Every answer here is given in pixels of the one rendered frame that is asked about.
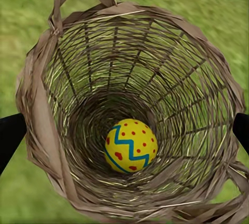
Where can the wicker basket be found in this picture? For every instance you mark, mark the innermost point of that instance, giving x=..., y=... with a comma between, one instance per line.
x=141, y=195

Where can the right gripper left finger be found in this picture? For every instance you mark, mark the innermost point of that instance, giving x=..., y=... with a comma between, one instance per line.
x=12, y=131

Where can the easter egg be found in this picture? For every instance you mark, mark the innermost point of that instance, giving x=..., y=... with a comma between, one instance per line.
x=130, y=146

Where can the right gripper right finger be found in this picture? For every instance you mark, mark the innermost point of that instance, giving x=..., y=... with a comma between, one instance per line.
x=241, y=130

